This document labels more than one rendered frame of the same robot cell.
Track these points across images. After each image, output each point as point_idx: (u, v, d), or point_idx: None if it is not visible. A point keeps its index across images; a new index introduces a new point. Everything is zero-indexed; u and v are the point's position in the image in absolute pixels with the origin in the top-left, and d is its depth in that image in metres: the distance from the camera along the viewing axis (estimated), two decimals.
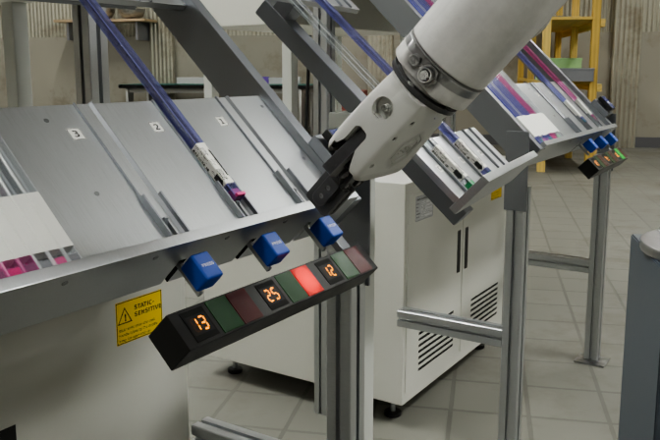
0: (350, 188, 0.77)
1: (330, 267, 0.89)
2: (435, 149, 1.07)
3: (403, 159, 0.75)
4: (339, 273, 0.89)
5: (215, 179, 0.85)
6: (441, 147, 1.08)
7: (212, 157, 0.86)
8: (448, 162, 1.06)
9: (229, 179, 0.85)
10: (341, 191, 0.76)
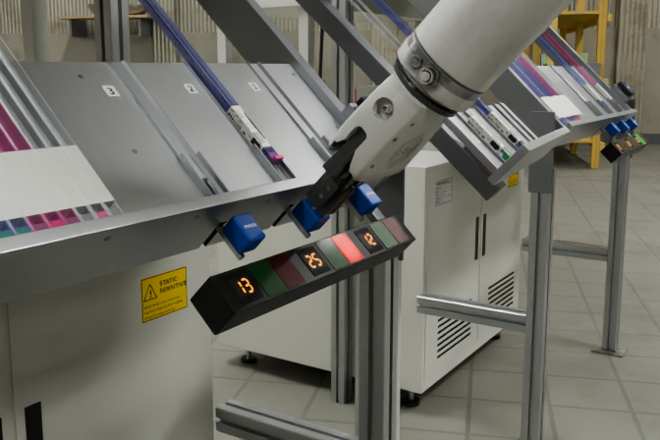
0: (350, 188, 0.77)
1: (369, 236, 0.86)
2: (471, 120, 1.04)
3: (403, 160, 0.75)
4: (378, 243, 0.86)
5: (252, 142, 0.82)
6: (476, 118, 1.04)
7: (248, 121, 0.82)
8: (484, 133, 1.03)
9: (266, 142, 0.82)
10: (341, 191, 0.76)
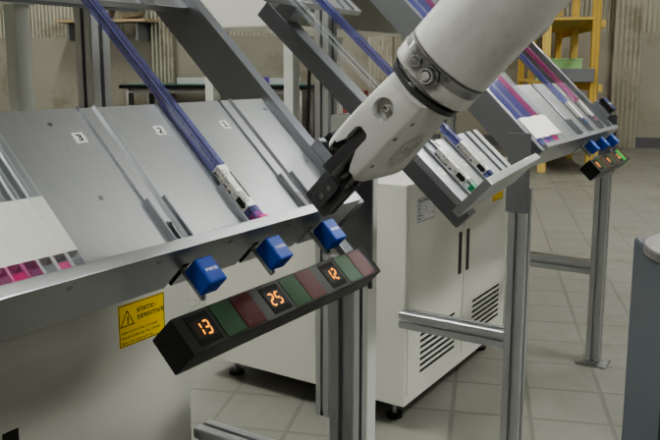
0: (350, 188, 0.77)
1: (333, 270, 0.89)
2: (438, 152, 1.07)
3: (403, 160, 0.75)
4: (342, 277, 0.89)
5: (238, 201, 0.84)
6: (444, 150, 1.08)
7: (234, 180, 0.85)
8: (451, 165, 1.06)
9: (251, 201, 0.84)
10: (341, 191, 0.76)
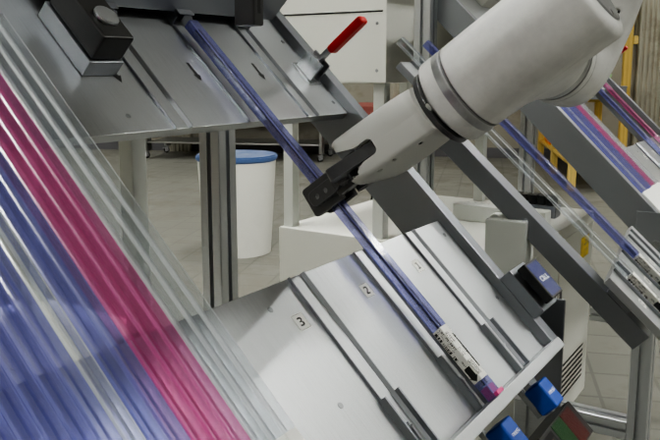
0: None
1: None
2: (632, 278, 0.95)
3: None
4: None
5: (467, 371, 0.71)
6: (636, 275, 0.96)
7: (460, 344, 0.72)
8: (647, 294, 0.95)
9: (482, 371, 0.71)
10: None
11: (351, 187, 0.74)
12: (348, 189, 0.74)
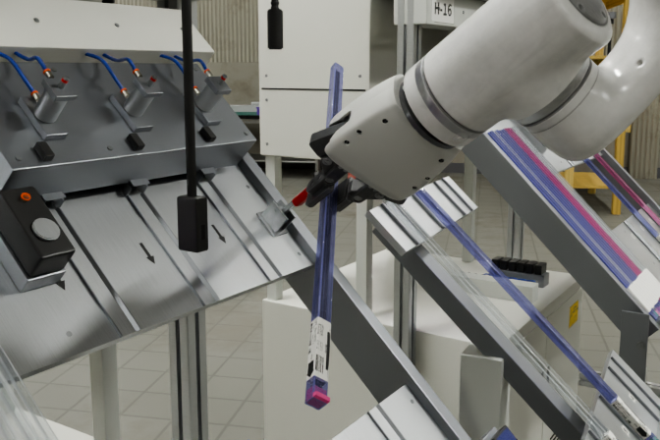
0: None
1: None
2: (608, 439, 0.92)
3: None
4: None
5: (309, 365, 0.61)
6: (613, 435, 0.93)
7: (324, 342, 0.62)
8: None
9: (323, 374, 0.60)
10: (351, 185, 0.78)
11: (333, 172, 0.74)
12: (330, 173, 0.74)
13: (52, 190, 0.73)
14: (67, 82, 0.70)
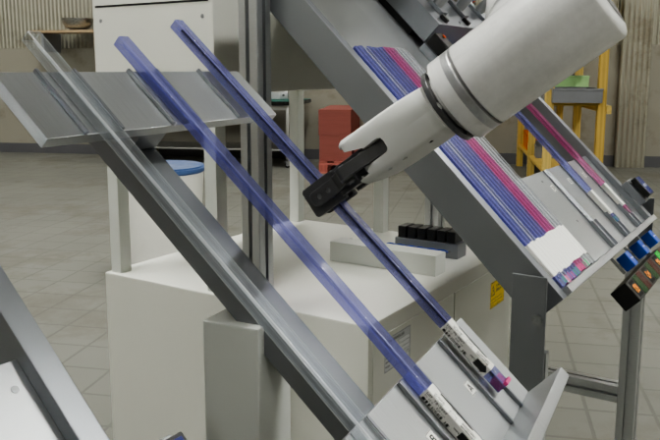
0: (333, 173, 0.76)
1: None
2: None
3: None
4: None
5: (475, 363, 0.73)
6: None
7: (467, 338, 0.74)
8: None
9: (490, 362, 0.73)
10: None
11: (356, 186, 0.74)
12: (353, 188, 0.74)
13: None
14: None
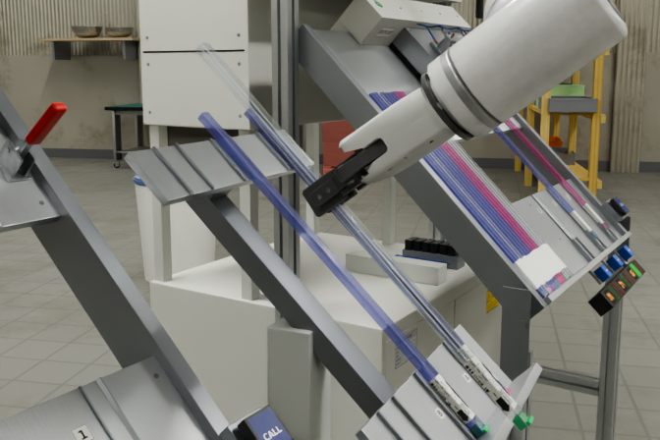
0: (333, 173, 0.76)
1: None
2: (470, 365, 0.73)
3: None
4: None
5: None
6: (478, 360, 0.74)
7: None
8: (489, 386, 0.73)
9: (494, 377, 0.96)
10: None
11: (356, 186, 0.74)
12: (353, 188, 0.74)
13: None
14: None
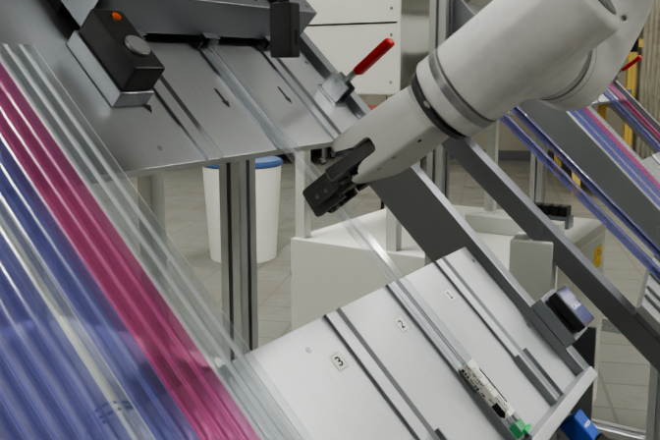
0: None
1: None
2: (467, 369, 0.71)
3: None
4: None
5: None
6: (475, 364, 0.72)
7: None
8: (485, 391, 0.71)
9: None
10: None
11: (351, 186, 0.74)
12: (348, 188, 0.74)
13: (135, 25, 0.74)
14: None
